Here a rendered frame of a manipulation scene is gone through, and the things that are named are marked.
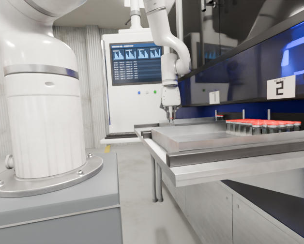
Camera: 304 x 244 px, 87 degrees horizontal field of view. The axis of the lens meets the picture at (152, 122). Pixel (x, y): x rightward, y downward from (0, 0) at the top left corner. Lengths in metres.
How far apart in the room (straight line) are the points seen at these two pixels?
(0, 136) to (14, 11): 5.17
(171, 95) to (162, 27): 0.31
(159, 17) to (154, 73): 0.51
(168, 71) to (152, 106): 0.45
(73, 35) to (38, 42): 4.92
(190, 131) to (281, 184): 0.28
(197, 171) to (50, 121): 0.25
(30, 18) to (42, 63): 0.13
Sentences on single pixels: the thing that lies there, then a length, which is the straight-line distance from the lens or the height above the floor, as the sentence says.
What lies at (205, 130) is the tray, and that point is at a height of 0.89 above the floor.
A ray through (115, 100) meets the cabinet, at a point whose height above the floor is 1.06.
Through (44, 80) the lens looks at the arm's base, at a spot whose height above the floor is 1.03.
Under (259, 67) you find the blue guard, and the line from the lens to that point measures 0.68.
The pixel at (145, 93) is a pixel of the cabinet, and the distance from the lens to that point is 1.24.
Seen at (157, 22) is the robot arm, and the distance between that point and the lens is 0.83.
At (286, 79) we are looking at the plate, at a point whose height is 1.04.
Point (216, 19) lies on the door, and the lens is 0.96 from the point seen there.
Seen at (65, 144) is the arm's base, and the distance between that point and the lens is 0.33.
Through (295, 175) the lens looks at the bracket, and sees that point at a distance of 0.54.
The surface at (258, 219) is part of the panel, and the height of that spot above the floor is 0.56.
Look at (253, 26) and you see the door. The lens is 0.75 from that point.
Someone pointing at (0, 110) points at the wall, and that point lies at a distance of 5.49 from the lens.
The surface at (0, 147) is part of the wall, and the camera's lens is 5.58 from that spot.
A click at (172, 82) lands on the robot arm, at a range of 0.84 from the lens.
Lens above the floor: 0.98
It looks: 4 degrees down
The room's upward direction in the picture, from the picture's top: 3 degrees counter-clockwise
